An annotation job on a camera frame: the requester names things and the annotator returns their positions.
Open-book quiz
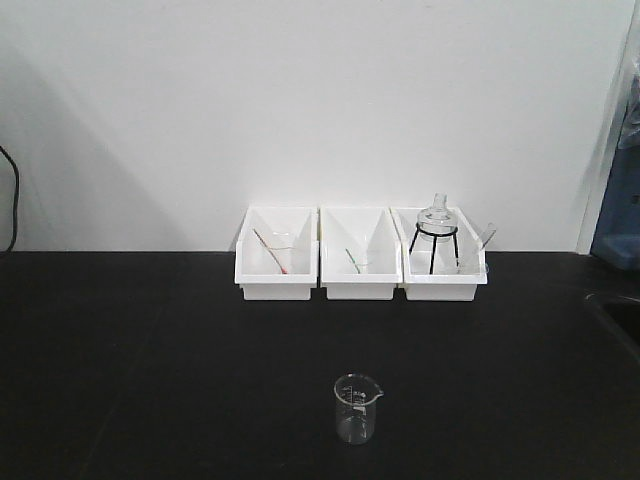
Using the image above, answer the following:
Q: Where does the clear glass beaker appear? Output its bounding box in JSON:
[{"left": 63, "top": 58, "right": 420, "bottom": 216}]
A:
[{"left": 333, "top": 373, "right": 384, "bottom": 445}]

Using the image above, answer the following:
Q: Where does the small glass beaker in bin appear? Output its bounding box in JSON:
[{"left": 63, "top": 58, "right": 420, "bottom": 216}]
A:
[{"left": 269, "top": 232, "right": 295, "bottom": 252}]

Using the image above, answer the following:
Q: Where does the green-tipped glass rod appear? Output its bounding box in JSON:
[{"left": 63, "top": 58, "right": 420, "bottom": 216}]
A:
[{"left": 345, "top": 248, "right": 362, "bottom": 274}]

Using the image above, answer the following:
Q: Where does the middle white plastic bin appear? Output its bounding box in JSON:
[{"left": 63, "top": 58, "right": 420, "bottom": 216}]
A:
[{"left": 319, "top": 206, "right": 403, "bottom": 300}]

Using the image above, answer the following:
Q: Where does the white plastic bin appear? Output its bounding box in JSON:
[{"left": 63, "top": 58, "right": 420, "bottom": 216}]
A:
[
  {"left": 235, "top": 206, "right": 319, "bottom": 301},
  {"left": 319, "top": 206, "right": 403, "bottom": 300},
  {"left": 390, "top": 206, "right": 487, "bottom": 301}
]

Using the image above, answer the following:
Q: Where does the left white plastic bin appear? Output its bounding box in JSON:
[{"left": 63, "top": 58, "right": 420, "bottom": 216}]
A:
[{"left": 235, "top": 206, "right": 319, "bottom": 301}]

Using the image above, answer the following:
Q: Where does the red-tipped glass rod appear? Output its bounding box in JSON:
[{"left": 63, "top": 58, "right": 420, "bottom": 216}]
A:
[{"left": 252, "top": 228, "right": 289, "bottom": 275}]

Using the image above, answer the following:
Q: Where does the round glass flask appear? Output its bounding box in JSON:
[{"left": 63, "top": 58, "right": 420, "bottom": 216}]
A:
[{"left": 417, "top": 193, "right": 458, "bottom": 243}]

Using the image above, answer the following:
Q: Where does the right white plastic bin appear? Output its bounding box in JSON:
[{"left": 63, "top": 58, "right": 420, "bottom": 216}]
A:
[{"left": 390, "top": 206, "right": 487, "bottom": 301}]

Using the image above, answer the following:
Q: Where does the clear glass test tube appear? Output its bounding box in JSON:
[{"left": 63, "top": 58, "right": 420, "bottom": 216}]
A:
[{"left": 461, "top": 223, "right": 497, "bottom": 270}]

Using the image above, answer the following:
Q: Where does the blue equipment at right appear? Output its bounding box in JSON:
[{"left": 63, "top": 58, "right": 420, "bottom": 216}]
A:
[{"left": 590, "top": 73, "right": 639, "bottom": 271}]

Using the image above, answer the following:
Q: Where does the black sink basin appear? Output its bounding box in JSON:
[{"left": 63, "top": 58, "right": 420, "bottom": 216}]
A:
[{"left": 584, "top": 293, "right": 639, "bottom": 362}]

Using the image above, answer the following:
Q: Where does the black wire tripod stand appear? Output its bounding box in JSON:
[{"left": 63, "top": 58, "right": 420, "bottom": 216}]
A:
[{"left": 409, "top": 224, "right": 460, "bottom": 275}]

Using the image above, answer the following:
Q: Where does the black cable at left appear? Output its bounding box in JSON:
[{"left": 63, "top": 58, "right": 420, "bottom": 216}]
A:
[{"left": 0, "top": 144, "right": 22, "bottom": 256}]

